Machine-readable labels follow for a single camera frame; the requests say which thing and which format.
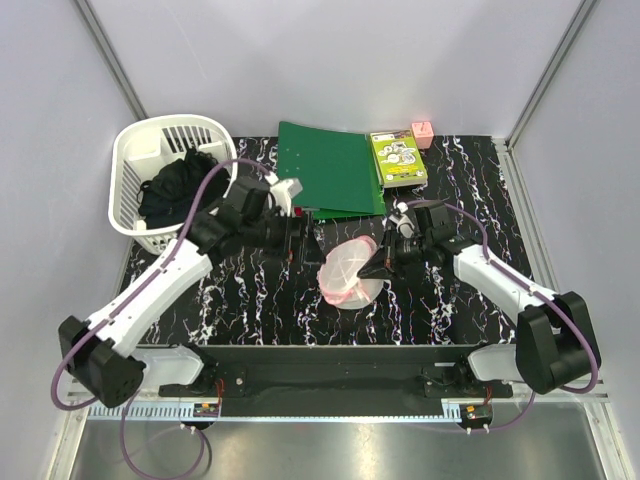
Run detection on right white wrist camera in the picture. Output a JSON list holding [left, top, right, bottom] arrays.
[[388, 202, 415, 239]]

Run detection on black marbled table mat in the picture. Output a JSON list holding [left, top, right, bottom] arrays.
[[144, 135, 532, 346]]

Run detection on green folder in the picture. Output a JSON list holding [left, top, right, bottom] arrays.
[[277, 121, 386, 220]]

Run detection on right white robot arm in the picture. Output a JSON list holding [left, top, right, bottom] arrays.
[[358, 200, 601, 397]]

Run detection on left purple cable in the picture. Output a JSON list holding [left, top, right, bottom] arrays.
[[52, 157, 281, 476]]

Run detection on pink small box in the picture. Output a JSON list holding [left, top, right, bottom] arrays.
[[411, 121, 435, 150]]

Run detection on white mesh laundry bag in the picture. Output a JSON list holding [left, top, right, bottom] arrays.
[[317, 235, 384, 310]]

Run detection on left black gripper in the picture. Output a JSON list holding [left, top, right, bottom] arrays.
[[243, 208, 326, 264]]

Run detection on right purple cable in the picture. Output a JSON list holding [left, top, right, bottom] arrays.
[[407, 199, 604, 436]]

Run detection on green book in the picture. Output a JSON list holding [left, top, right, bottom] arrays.
[[369, 130, 428, 189]]

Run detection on purple cable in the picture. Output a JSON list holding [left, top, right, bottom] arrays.
[[407, 199, 604, 436], [52, 157, 281, 476]]

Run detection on white plastic laundry basket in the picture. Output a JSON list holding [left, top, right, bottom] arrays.
[[108, 114, 237, 255]]

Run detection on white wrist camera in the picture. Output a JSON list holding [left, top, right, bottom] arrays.
[[388, 202, 415, 239], [265, 173, 303, 217]]

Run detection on black clothes in basket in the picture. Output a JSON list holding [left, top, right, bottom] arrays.
[[138, 148, 218, 229]]

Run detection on white cable duct rail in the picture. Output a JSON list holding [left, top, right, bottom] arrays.
[[88, 401, 220, 422]]

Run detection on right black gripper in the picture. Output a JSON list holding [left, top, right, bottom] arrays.
[[357, 227, 433, 281]]

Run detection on black mounting base plate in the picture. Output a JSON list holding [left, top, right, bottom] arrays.
[[159, 346, 513, 420]]

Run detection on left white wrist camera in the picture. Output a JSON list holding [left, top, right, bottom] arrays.
[[265, 173, 303, 217]]

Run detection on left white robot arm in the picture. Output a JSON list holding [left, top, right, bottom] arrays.
[[58, 174, 324, 408]]

